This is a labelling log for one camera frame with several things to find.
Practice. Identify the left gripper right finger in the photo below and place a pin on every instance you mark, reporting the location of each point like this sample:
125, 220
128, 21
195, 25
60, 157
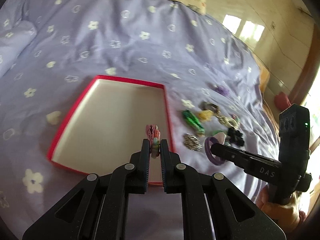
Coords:
169, 160

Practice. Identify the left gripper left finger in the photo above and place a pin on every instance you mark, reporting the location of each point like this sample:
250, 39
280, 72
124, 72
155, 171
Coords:
140, 175

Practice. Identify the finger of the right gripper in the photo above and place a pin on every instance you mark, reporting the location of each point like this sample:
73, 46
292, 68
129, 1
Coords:
243, 159

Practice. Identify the black scrunchie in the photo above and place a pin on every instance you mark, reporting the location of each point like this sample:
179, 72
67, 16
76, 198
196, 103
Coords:
235, 137

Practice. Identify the pink hair clip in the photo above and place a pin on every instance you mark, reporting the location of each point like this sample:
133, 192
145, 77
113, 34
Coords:
154, 137

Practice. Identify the yellow flower hair clip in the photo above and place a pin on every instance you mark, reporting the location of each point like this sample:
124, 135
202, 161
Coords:
205, 115

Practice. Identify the pastel beaded keychain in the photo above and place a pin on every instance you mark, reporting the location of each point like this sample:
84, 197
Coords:
222, 137

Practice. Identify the right hand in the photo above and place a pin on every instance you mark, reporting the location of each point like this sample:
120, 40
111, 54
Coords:
289, 216

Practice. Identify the red shallow box tray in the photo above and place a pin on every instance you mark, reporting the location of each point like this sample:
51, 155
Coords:
107, 124

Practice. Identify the red slipper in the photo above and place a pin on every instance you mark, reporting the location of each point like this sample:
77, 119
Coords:
281, 101

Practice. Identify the purple floral bed sheet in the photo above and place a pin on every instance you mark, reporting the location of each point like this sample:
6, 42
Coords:
52, 49

